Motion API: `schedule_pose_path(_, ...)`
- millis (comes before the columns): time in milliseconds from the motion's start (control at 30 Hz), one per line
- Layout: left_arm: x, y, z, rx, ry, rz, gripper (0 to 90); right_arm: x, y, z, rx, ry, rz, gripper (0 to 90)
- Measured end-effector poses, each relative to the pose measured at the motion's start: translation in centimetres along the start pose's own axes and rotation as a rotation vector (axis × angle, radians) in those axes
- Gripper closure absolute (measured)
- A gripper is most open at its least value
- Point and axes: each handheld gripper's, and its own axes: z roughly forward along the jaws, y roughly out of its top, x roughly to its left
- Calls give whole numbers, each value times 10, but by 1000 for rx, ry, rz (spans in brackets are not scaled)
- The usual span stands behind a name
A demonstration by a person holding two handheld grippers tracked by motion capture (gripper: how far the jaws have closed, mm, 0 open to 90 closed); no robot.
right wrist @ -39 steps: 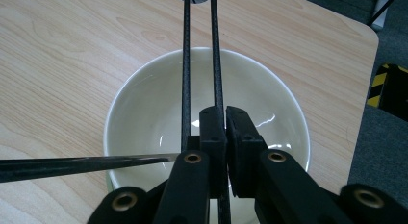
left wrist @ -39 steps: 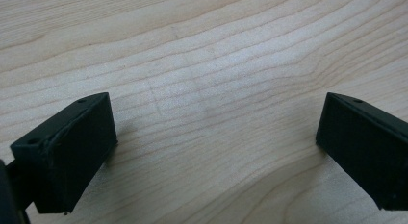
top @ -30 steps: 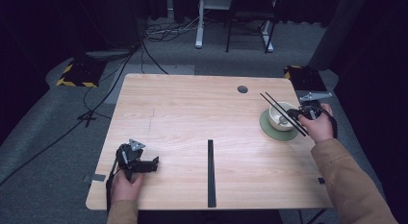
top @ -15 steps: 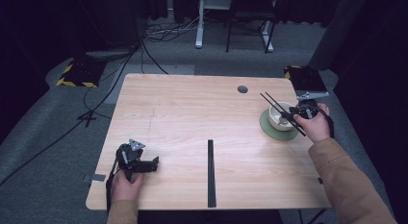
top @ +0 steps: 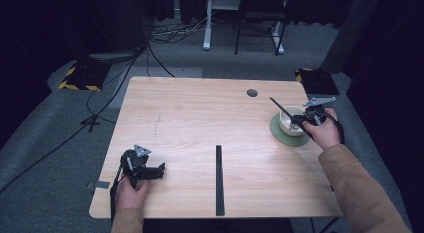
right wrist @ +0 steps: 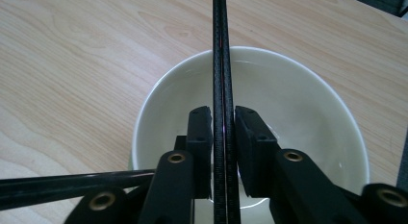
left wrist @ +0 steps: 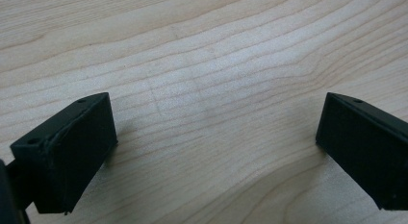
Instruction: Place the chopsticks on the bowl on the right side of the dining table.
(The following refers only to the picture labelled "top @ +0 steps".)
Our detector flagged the white desk leg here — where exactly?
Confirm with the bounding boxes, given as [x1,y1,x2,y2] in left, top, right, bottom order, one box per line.
[270,21,286,56]
[202,0,215,51]

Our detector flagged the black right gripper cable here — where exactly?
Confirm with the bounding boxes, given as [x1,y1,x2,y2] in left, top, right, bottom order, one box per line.
[319,111,346,145]

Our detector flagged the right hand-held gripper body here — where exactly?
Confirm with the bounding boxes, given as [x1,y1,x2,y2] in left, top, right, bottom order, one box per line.
[303,96,337,126]

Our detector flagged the grey curtain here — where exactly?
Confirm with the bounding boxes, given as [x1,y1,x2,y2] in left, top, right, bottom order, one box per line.
[320,0,383,74]

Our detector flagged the yellow black striped base plate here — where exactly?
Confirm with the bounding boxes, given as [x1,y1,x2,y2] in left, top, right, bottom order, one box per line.
[295,67,341,96]
[58,60,112,92]

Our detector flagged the white ceramic bowl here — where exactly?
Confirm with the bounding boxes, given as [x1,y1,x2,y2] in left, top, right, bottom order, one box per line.
[279,106,308,137]

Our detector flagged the bundle of floor cables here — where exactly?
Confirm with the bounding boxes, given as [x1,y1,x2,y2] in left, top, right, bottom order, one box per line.
[148,21,209,45]

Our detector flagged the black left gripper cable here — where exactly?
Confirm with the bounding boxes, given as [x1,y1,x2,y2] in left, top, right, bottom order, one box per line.
[109,152,130,221]

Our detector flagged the grey tape piece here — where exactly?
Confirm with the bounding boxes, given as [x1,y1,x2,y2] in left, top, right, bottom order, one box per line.
[86,180,111,191]

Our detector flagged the green round coaster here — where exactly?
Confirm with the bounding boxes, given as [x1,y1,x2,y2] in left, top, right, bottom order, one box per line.
[269,112,311,148]

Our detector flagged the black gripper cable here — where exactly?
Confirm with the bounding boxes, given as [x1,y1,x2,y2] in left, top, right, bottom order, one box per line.
[319,111,346,145]
[109,152,130,221]

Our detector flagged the person's right hand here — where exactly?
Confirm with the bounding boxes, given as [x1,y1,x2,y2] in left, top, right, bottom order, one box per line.
[302,108,342,151]

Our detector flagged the long black floor cable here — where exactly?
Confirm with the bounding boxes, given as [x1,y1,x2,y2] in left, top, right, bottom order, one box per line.
[0,42,149,196]

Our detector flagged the person's left hand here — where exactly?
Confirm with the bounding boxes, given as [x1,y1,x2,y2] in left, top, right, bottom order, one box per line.
[114,177,151,211]

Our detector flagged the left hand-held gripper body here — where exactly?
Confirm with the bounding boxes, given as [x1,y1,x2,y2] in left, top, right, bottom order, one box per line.
[121,144,152,190]

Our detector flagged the black chair frame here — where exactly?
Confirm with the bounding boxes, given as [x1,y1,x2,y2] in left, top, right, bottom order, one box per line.
[234,0,289,57]

